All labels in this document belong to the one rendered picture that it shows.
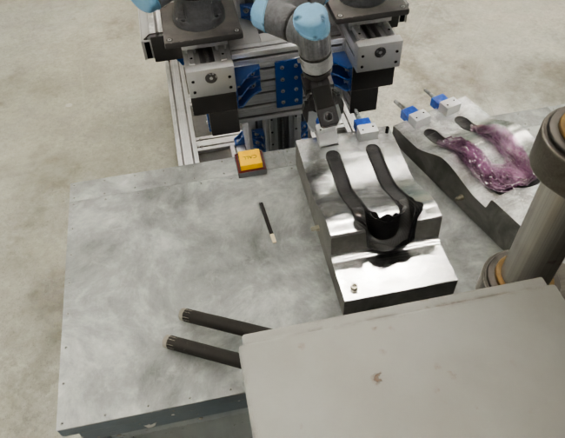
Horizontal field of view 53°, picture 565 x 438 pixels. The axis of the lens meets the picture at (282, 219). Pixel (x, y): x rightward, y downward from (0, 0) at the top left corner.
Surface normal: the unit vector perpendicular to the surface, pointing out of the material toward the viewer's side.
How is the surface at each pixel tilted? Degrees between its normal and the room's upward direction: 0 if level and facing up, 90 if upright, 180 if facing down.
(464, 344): 0
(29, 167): 0
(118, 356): 0
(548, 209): 90
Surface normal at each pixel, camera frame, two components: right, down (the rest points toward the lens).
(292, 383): -0.03, -0.65
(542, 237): -0.61, 0.62
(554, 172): -0.83, 0.44
